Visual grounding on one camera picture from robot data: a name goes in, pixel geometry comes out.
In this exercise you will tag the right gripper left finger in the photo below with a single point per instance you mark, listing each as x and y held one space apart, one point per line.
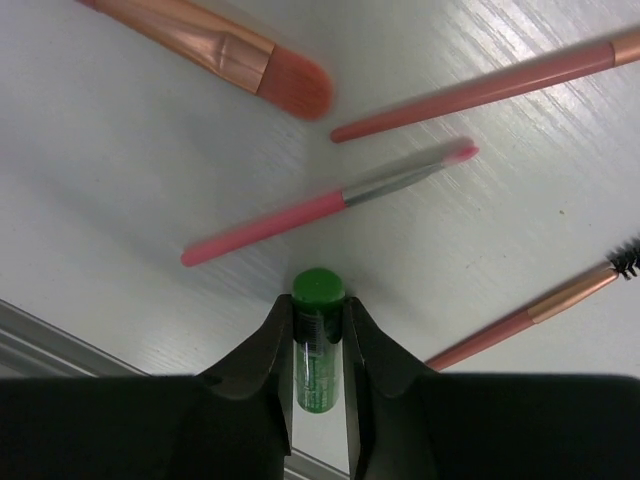
75 412

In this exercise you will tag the green bottle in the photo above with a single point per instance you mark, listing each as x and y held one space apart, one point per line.
318 296

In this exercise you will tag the pink lip pencil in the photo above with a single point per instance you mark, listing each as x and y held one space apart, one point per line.
252 62

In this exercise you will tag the thin pink brush stick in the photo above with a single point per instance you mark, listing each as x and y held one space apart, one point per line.
537 74

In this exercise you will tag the pink mascara wand brush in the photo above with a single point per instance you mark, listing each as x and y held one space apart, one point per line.
622 262

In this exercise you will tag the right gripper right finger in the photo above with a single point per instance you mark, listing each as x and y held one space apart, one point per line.
406 421

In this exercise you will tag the long pink stick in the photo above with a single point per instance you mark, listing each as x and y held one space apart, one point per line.
397 176

